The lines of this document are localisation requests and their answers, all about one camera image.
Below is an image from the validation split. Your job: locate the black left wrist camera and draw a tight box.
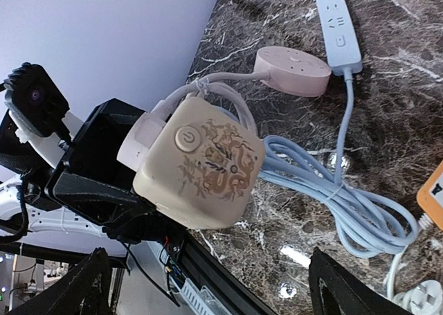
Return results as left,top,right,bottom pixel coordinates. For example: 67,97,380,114
4,62,71,143

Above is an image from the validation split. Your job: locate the small blue-white power strip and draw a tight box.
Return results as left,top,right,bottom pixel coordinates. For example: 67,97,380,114
315,0,363,75

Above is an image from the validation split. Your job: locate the white cable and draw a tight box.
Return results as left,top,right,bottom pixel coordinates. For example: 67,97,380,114
383,214,443,315

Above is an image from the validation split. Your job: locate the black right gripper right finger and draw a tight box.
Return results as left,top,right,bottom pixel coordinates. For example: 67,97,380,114
309,248,408,315

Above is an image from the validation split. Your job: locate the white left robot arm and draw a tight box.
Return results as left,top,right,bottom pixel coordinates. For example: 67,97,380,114
1,99,169,244

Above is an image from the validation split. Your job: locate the grey-blue coiled cable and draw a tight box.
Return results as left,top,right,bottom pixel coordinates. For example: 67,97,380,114
255,69,419,259

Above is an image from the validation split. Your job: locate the pink-white cable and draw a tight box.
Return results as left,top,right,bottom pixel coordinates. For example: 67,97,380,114
116,69,271,170

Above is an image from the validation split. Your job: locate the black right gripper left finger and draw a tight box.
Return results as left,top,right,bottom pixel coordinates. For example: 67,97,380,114
8,248,112,315

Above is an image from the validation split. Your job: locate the beige cube socket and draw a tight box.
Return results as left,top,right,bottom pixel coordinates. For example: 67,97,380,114
133,98,265,229

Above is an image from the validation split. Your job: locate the pink round socket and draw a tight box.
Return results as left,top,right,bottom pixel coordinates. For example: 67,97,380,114
253,46,332,98

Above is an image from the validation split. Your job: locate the white slotted cable duct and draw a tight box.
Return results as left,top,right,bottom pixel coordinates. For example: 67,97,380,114
147,241,231,315

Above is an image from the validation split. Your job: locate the orange plug adapter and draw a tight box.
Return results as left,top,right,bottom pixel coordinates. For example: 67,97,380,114
416,162,443,230

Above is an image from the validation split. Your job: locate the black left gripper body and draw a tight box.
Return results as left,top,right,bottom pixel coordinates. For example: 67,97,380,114
0,98,163,243

